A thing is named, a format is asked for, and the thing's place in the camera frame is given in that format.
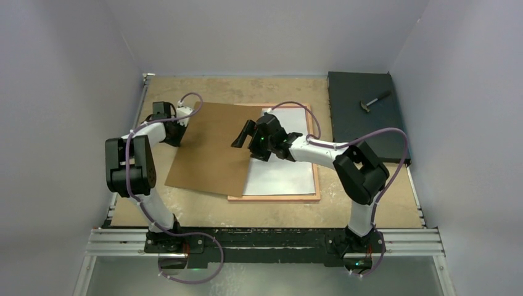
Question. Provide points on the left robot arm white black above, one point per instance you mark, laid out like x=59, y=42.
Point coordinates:
x=130, y=169

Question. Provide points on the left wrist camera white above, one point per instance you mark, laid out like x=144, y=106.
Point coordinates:
x=183, y=113

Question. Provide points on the black flat board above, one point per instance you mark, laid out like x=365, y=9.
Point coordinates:
x=348, y=120

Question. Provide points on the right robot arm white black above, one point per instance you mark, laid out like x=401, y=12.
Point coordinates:
x=361, y=173

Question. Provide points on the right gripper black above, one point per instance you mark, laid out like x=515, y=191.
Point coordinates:
x=254, y=131

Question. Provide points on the aluminium rail frame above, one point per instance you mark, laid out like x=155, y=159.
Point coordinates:
x=413, y=262

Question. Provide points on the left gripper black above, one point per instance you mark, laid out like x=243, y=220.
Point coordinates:
x=183, y=130

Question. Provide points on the small hammer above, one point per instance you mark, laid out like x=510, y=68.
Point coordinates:
x=366, y=105

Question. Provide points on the seascape photo print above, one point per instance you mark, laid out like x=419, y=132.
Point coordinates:
x=278, y=177

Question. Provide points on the brown cardboard backing board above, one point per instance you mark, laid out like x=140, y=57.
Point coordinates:
x=205, y=160

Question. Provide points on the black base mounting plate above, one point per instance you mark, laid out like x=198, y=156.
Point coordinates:
x=331, y=247

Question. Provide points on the pink wooden picture frame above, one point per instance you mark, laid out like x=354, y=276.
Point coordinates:
x=282, y=199

